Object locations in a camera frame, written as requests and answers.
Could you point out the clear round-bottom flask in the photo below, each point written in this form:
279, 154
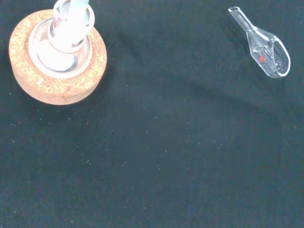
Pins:
47, 59

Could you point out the black cloth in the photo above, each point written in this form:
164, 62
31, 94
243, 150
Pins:
154, 154

